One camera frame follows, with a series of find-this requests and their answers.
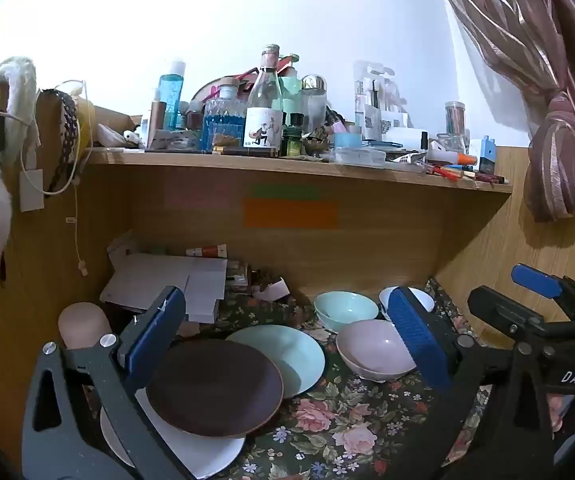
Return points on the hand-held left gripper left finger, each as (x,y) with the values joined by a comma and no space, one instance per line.
(155,335)

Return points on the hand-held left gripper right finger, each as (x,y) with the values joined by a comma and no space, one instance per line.
(417,340)

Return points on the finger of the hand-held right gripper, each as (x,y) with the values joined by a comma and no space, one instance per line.
(535,280)
(497,307)

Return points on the white bowl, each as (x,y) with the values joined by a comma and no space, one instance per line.
(425,300)

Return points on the pink bowl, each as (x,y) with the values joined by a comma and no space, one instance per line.
(372,350)

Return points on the brown plate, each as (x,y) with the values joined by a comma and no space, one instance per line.
(212,390)

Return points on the light green bowl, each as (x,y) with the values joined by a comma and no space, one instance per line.
(342,307)

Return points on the light green plate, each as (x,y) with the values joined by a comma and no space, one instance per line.
(297,360)

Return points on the white plate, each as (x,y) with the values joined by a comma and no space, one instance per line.
(202,455)

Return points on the beige cylinder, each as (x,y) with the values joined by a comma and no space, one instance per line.
(82,322)

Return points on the red and white tube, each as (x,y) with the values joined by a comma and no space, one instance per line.
(207,250)

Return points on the stack of small boxes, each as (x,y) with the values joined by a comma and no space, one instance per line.
(240,275)

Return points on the pink striped curtain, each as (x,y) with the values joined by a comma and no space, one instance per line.
(557,160)

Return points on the small open white box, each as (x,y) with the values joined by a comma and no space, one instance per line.
(275,290)

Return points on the floral tablecloth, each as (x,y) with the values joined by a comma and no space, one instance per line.
(327,435)

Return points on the blue and white box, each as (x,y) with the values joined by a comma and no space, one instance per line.
(485,152)

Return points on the orange and white marker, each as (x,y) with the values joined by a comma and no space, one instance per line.
(467,159)

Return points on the pink sticky note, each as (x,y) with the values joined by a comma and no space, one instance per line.
(197,194)

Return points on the clear glass jar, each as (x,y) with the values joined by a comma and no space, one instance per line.
(450,142)

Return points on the orange sticky note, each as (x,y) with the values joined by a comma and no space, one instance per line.
(292,214)

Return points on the glitter jar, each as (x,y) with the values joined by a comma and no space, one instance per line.
(455,117)

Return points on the white charger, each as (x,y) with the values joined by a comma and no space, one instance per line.
(32,190)

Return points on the clear plastic box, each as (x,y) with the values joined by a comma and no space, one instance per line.
(357,156)

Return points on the green sticky note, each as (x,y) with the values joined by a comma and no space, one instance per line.
(287,192)

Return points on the wooden shelf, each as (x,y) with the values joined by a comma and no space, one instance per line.
(267,170)

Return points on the light blue jar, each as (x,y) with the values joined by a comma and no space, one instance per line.
(347,140)

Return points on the brown cosmetic tube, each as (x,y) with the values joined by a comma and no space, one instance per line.
(156,120)

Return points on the square glass bottle blue liquid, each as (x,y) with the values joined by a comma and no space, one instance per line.
(222,125)

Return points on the yellow headband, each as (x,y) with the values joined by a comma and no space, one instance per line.
(86,115)

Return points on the dark braided headband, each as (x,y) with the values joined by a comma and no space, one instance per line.
(69,120)

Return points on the clear bottle with cartoon label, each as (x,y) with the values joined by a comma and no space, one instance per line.
(262,130)

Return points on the clear organizer with packets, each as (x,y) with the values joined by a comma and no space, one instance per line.
(372,110)

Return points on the small dark green bottle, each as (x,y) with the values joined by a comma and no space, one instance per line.
(293,140)

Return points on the tall blue toner bottle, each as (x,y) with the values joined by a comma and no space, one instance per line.
(170,95)

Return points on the frosted bottle with silver cap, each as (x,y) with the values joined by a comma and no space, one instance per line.
(312,110)

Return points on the white fluffy headband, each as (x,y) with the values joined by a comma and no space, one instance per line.
(17,90)

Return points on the pale green bottle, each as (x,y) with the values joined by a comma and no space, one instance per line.
(291,87)

